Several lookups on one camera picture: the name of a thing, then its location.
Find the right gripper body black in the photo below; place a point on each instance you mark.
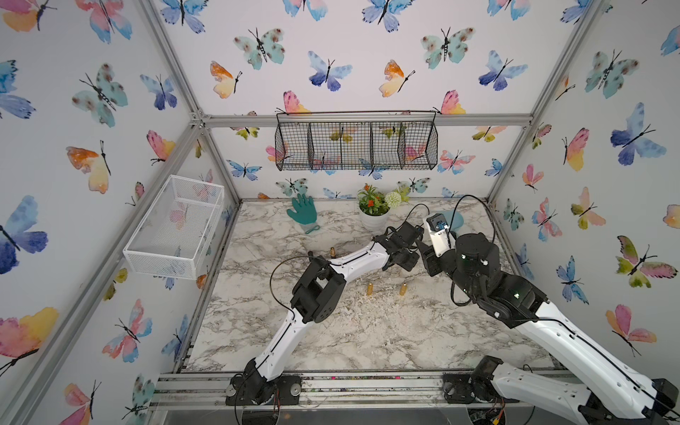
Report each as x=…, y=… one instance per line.
x=452, y=266

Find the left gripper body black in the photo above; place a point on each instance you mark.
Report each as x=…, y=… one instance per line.
x=406, y=259

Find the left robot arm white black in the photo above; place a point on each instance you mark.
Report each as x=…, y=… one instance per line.
x=315, y=297

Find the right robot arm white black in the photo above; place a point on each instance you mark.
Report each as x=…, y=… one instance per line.
x=608, y=391

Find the potted artificial plant white pot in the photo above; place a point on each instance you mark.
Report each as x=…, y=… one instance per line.
x=375, y=206

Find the light blue dustpan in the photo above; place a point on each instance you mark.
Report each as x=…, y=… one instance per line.
x=454, y=220

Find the green hand-shaped brush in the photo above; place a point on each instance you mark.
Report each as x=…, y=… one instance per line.
x=304, y=213

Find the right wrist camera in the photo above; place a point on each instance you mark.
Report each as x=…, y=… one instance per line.
x=439, y=231

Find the black wire wall basket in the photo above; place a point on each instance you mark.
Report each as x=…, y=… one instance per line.
x=356, y=141

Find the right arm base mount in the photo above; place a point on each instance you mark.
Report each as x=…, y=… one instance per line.
x=480, y=385

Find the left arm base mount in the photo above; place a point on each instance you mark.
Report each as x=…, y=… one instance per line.
x=251, y=388

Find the white mesh wall basket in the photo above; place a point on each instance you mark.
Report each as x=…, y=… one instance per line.
x=172, y=238

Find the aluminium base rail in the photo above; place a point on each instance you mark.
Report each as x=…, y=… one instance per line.
x=314, y=390

